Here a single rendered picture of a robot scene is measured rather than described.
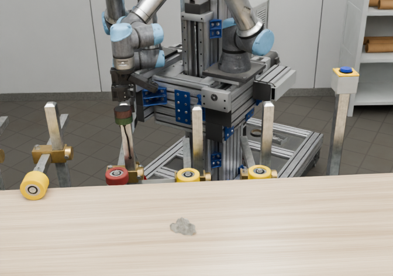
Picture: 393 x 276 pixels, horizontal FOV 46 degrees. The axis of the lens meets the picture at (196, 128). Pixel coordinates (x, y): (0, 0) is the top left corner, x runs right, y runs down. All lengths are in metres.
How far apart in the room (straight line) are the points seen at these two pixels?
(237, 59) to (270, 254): 1.04
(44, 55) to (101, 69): 0.53
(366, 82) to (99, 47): 2.47
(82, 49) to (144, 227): 3.14
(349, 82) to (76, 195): 0.98
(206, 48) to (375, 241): 1.28
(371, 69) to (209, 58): 2.49
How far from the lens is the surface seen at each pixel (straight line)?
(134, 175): 1.74
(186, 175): 1.62
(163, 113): 2.44
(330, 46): 4.41
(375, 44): 4.19
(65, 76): 4.54
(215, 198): 1.51
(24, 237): 1.48
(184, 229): 1.38
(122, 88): 1.69
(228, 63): 2.12
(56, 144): 1.72
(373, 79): 4.63
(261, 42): 1.97
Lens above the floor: 1.79
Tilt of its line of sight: 28 degrees down
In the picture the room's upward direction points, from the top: 1 degrees counter-clockwise
